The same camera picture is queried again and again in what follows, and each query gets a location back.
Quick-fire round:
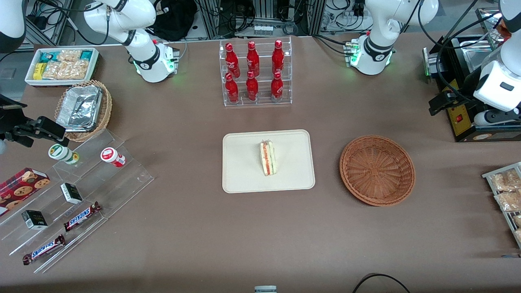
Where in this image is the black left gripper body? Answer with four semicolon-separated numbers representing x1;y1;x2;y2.
450;67;489;112

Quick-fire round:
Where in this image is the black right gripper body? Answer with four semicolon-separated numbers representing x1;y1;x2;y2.
0;94;39;136

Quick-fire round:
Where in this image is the triangle sandwich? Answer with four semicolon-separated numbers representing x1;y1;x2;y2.
260;140;277;176

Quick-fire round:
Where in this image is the aluminium foil tray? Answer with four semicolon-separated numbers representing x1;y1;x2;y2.
56;85;103;133

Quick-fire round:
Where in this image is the small tan wicker basket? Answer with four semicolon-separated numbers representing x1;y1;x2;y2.
54;80;113;143

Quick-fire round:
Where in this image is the tray of packaged pastries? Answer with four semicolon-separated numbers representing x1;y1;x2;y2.
482;162;521;249

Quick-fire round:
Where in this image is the large round brown wicker basket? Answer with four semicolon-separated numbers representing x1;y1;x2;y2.
339;135;416;207

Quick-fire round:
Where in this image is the cream plastic tray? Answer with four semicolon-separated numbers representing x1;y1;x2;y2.
222;129;316;194

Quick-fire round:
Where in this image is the green lidded snack cup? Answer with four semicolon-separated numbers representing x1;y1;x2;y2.
48;144;80;165

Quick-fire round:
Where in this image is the black food warmer yellow panel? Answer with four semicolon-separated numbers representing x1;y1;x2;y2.
423;7;521;143

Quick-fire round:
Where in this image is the red tartan cookie box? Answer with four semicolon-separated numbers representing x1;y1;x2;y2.
0;167;51;216

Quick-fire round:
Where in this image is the red lidded snack cup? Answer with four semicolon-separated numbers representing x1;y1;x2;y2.
101;147;127;168

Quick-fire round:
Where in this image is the small black carton box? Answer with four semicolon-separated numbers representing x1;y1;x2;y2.
60;183;83;205
21;210;48;230

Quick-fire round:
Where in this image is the white rectangular snack bin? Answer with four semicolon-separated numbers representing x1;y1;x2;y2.
25;48;99;88

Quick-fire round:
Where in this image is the clear acrylic stepped stand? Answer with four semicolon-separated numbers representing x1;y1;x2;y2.
0;129;154;274

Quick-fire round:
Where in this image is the Snickers chocolate bar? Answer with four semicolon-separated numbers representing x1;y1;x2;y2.
22;235;66;266
64;201;102;232

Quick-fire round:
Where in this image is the black fabric bag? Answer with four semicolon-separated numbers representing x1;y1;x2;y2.
147;0;198;42

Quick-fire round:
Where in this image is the red Coca-Cola bottle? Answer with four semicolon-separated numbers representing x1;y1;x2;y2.
225;72;239;104
246;41;260;77
271;71;284;102
246;71;259;101
271;39;285;74
225;42;241;79

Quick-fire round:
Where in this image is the clear acrylic bottle rack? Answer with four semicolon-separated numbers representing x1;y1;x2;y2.
219;36;293;107

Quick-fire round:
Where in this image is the black cable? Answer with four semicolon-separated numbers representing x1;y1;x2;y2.
352;273;412;293
417;0;505;102

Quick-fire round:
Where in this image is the aluminium frame structure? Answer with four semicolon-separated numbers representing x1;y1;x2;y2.
195;0;326;39

